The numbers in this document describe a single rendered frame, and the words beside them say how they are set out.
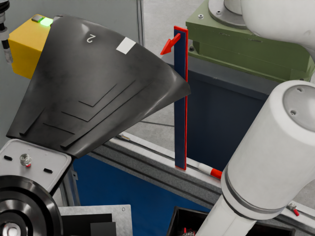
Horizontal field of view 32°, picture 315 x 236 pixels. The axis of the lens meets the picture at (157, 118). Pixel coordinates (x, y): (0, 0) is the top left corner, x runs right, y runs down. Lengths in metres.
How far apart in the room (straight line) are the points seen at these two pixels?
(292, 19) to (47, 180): 0.33
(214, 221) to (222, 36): 0.60
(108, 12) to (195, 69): 0.87
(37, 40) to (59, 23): 0.28
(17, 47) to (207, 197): 0.48
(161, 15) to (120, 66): 2.36
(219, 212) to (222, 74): 0.59
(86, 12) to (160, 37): 1.07
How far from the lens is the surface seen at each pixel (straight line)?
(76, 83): 0.75
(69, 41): 0.80
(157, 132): 2.40
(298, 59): 1.16
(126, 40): 0.82
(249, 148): 0.59
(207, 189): 1.10
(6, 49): 0.55
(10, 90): 1.73
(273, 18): 0.53
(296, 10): 0.53
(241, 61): 1.21
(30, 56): 1.10
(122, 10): 2.12
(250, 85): 1.19
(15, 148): 0.70
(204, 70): 1.22
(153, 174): 1.15
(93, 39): 0.81
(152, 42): 2.91
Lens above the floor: 1.69
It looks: 43 degrees down
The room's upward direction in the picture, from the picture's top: 2 degrees counter-clockwise
